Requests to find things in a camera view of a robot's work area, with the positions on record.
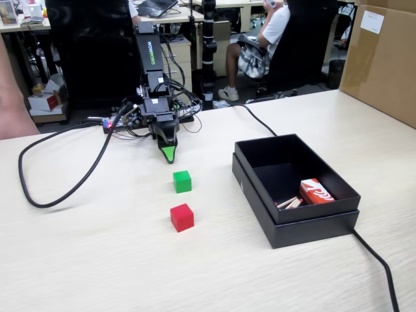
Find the black mesh office chair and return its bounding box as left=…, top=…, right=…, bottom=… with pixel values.
left=44, top=0, right=146, bottom=112

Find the blue controller board with LED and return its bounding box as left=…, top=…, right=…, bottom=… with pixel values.
left=102, top=118, right=131, bottom=135

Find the grey book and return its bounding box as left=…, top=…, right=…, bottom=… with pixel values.
left=19, top=16, right=46, bottom=28

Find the small gripper camera module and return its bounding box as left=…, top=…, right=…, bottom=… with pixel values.
left=121, top=101, right=144, bottom=128

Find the white shipping label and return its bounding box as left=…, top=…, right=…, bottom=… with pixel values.
left=361, top=10, right=385, bottom=34

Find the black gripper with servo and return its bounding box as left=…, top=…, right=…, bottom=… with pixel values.
left=140, top=97, right=181, bottom=164

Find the red cube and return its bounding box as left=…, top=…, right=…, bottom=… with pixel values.
left=170, top=203, right=195, bottom=233

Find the framed photo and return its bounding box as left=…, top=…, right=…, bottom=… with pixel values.
left=0, top=0, right=19, bottom=27

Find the person in white shirt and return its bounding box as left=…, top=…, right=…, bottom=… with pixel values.
left=128, top=0, right=142, bottom=26

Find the thick black table cable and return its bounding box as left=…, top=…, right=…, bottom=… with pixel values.
left=227, top=103, right=401, bottom=312

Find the white red small box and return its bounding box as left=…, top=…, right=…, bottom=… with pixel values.
left=27, top=92, right=64, bottom=113

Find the orange white matchbox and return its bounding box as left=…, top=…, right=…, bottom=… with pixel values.
left=298, top=177, right=336, bottom=206

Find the green cube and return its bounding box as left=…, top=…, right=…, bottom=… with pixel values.
left=172, top=170, right=192, bottom=194

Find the person in striped shorts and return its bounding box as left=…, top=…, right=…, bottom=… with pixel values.
left=217, top=0, right=292, bottom=102

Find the black pole with white bands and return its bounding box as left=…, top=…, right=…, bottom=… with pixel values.
left=200, top=0, right=218, bottom=111

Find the large brown cardboard box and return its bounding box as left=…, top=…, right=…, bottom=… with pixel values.
left=338, top=0, right=416, bottom=127

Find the thick black camera cable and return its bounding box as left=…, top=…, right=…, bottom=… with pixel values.
left=18, top=103, right=135, bottom=209

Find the beige drawer cabinet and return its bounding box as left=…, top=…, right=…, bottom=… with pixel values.
left=160, top=36, right=193, bottom=94

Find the black laptop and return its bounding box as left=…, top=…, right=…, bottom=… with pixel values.
left=136, top=0, right=180, bottom=18

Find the thin black stand rod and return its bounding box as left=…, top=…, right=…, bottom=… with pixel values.
left=188, top=0, right=200, bottom=71

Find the black cardboard box lid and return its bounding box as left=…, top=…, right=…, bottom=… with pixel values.
left=231, top=152, right=361, bottom=250

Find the beige side cabinet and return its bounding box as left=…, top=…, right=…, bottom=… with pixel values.
left=213, top=20, right=233, bottom=77

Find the blurred nearby person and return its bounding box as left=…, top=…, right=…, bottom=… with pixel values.
left=0, top=38, right=42, bottom=141

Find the beige office desk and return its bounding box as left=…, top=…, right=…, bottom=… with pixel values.
left=0, top=15, right=53, bottom=98

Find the black cardboard box tray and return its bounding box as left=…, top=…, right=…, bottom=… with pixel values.
left=234, top=133, right=362, bottom=225

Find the black trash bin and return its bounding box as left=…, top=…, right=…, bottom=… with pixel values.
left=327, top=59, right=346, bottom=90

